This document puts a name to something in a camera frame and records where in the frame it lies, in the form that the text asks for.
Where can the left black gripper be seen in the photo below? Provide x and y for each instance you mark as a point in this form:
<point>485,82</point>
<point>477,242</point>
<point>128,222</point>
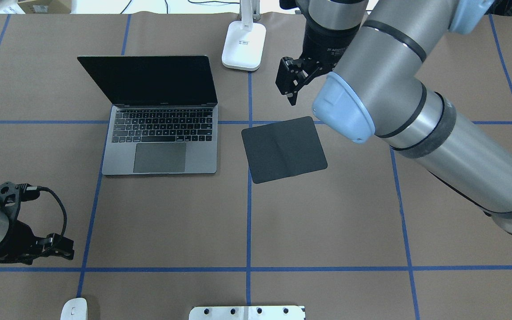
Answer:
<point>16,237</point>

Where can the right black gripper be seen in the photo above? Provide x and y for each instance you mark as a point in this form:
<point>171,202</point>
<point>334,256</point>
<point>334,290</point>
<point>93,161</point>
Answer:
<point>326,46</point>

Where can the black mouse pad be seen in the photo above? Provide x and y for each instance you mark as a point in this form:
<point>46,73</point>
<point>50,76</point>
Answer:
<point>283,149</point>

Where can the white computer mouse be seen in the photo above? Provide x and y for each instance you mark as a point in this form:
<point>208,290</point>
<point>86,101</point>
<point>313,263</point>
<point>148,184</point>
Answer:
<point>75,309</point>

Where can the grey laptop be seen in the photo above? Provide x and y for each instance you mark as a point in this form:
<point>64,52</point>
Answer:
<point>164,114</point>

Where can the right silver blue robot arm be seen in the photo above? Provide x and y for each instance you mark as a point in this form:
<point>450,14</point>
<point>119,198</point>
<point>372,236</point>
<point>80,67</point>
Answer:
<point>371,89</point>

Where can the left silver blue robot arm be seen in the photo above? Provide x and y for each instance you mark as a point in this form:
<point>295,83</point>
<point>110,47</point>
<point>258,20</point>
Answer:
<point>18,244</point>

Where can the white desk lamp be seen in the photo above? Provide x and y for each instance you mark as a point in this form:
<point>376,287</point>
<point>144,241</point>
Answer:
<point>244,43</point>

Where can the cardboard box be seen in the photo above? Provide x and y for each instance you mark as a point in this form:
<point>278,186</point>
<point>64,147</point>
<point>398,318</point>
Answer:
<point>46,6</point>

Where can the white camera stand column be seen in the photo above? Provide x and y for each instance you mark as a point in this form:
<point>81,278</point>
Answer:
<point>259,312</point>

